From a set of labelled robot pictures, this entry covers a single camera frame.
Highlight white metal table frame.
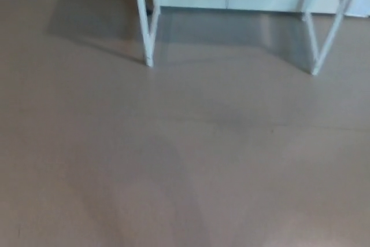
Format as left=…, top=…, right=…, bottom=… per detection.
left=132, top=0, right=370, bottom=76

